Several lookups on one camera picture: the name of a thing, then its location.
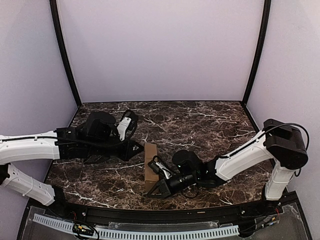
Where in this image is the brown cardboard paper box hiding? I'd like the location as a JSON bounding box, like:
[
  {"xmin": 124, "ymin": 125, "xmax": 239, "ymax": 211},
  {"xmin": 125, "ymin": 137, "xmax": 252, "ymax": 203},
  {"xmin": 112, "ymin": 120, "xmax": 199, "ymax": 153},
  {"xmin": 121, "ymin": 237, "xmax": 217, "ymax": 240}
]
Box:
[{"xmin": 144, "ymin": 143, "xmax": 159, "ymax": 198}]

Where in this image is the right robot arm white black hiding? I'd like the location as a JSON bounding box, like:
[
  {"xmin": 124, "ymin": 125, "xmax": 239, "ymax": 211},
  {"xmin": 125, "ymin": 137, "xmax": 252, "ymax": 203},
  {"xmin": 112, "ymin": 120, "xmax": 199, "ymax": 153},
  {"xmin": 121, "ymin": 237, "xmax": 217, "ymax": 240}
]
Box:
[{"xmin": 147, "ymin": 118, "xmax": 310, "ymax": 202}]

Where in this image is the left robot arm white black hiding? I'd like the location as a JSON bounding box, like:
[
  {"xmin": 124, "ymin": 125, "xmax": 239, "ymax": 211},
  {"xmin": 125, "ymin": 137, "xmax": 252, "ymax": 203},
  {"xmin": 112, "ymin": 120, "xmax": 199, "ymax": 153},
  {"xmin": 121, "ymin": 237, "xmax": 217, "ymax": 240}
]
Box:
[{"xmin": 0, "ymin": 109, "xmax": 144, "ymax": 206}]

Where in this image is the small green circuit board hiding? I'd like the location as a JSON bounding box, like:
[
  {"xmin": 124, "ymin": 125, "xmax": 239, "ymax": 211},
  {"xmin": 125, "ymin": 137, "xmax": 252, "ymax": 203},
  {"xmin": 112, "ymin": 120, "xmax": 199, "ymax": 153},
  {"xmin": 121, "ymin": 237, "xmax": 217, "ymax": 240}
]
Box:
[{"xmin": 72, "ymin": 223, "xmax": 95, "ymax": 236}]

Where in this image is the right small circuit board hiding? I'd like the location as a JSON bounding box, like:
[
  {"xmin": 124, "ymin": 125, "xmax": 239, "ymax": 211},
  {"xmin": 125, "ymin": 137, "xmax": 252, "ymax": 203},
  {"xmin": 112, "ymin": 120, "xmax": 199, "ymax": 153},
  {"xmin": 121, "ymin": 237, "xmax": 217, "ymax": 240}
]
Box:
[{"xmin": 260, "ymin": 216, "xmax": 280, "ymax": 228}]

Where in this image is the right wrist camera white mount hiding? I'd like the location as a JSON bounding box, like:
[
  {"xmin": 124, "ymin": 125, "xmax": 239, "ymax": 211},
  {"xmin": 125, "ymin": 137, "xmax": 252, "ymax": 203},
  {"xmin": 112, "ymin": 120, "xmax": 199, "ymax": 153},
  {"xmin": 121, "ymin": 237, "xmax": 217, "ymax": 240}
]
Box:
[{"xmin": 147, "ymin": 155, "xmax": 176, "ymax": 180}]

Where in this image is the white slotted cable duct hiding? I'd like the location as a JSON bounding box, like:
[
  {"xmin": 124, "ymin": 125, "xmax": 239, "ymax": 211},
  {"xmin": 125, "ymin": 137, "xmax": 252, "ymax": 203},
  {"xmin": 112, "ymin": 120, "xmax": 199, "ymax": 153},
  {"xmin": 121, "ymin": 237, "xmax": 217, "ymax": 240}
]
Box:
[{"xmin": 32, "ymin": 213, "xmax": 240, "ymax": 240}]

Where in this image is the black front table rail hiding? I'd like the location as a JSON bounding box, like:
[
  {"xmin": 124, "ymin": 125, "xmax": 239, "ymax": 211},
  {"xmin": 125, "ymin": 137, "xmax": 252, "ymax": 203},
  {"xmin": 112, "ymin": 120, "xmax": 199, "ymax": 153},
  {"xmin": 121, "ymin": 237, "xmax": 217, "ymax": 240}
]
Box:
[{"xmin": 47, "ymin": 201, "xmax": 277, "ymax": 225}]

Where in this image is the black left frame post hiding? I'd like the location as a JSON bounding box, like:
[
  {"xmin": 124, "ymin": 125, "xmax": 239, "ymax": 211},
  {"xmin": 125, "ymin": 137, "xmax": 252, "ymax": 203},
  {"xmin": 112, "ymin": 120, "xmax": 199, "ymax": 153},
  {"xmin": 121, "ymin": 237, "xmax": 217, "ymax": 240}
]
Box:
[{"xmin": 49, "ymin": 0, "xmax": 82, "ymax": 108}]

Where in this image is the black frame post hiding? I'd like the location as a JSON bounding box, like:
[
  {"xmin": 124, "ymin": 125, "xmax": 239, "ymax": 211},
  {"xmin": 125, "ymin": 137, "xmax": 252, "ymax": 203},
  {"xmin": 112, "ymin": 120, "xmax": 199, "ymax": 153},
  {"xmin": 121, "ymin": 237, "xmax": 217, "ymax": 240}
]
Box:
[
  {"xmin": 49, "ymin": 0, "xmax": 82, "ymax": 108},
  {"xmin": 241, "ymin": 0, "xmax": 272, "ymax": 107}
]

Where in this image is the black right frame post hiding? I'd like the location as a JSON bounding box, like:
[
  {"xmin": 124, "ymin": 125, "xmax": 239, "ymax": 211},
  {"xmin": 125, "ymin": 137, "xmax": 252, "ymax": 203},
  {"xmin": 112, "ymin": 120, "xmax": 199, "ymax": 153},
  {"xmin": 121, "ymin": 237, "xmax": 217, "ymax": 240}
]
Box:
[{"xmin": 241, "ymin": 0, "xmax": 272, "ymax": 107}]

